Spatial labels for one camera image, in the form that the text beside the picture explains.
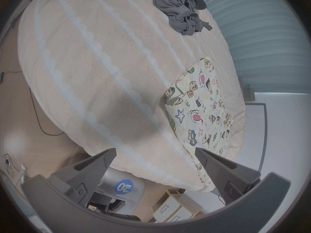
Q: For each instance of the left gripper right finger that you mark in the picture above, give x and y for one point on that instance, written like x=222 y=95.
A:
x=228 y=178

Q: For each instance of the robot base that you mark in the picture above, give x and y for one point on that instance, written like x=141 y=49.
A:
x=131 y=178

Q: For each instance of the blue-green curtain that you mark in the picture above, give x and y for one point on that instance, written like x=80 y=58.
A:
x=267 y=33

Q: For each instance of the black power adapter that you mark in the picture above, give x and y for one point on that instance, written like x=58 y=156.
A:
x=1 y=78

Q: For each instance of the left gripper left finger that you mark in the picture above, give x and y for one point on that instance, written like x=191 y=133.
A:
x=82 y=178

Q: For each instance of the small wooden drawer chest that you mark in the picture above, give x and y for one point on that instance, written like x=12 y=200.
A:
x=177 y=205

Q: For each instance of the grey bedside table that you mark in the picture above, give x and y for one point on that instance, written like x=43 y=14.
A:
x=246 y=91

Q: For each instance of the bed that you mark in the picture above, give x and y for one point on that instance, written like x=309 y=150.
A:
x=97 y=81

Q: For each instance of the dark grey garment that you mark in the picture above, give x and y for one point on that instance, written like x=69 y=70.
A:
x=175 y=8

